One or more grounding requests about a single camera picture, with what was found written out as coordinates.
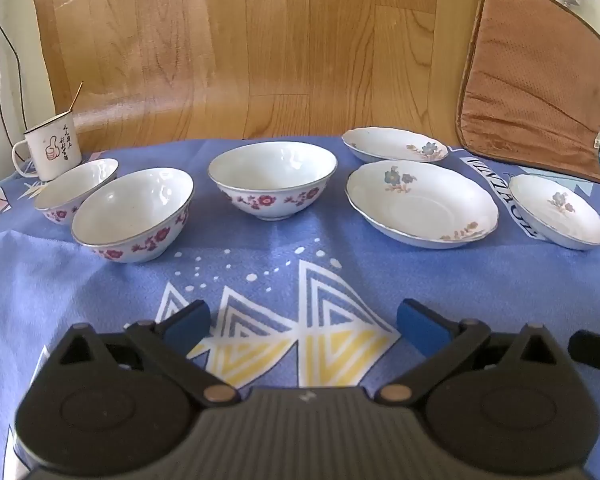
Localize black wall cable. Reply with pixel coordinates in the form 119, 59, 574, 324
0, 0, 26, 134

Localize wood pattern vinyl sheet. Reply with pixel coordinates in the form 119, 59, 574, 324
33, 0, 478, 151

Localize large floral plate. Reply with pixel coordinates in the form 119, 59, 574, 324
346, 160, 500, 250

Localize white enamel mug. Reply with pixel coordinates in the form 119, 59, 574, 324
12, 110, 83, 182

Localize blue patterned tablecloth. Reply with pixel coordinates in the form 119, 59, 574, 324
0, 139, 600, 479

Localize spoon in mug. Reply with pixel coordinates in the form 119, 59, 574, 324
68, 81, 84, 113

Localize brown seat cushion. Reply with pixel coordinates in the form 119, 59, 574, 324
455, 0, 600, 183

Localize small floral plate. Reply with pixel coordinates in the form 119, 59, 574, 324
508, 174, 600, 252

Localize floral bowl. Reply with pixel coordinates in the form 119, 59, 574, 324
208, 141, 338, 221
34, 158, 119, 226
71, 167, 195, 263

